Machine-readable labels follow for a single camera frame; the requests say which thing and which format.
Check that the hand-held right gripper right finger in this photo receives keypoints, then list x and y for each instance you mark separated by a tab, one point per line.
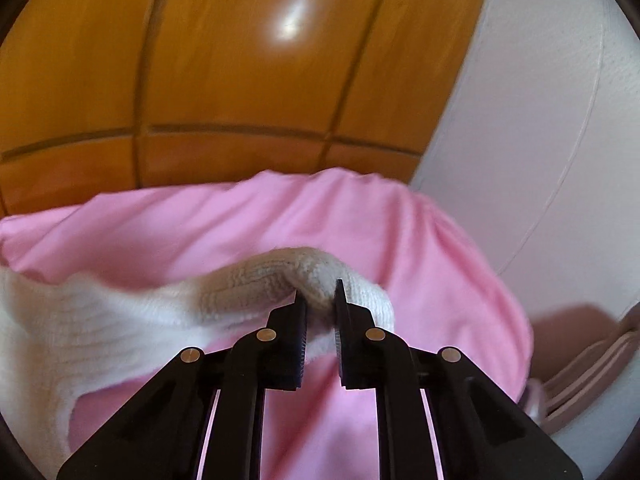
341	345

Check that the white knitted towel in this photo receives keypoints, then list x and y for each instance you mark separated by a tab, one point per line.
100	320

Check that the pink bed sheet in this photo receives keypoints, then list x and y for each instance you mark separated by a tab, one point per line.
300	210

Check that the wooden wardrobe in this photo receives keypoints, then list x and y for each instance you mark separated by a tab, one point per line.
200	60

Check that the white padded headboard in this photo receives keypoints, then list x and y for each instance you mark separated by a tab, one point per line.
525	135

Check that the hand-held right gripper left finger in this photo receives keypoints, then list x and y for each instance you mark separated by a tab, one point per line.
299	345

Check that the dusty pink striped cloth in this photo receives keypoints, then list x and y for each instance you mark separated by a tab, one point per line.
590	355

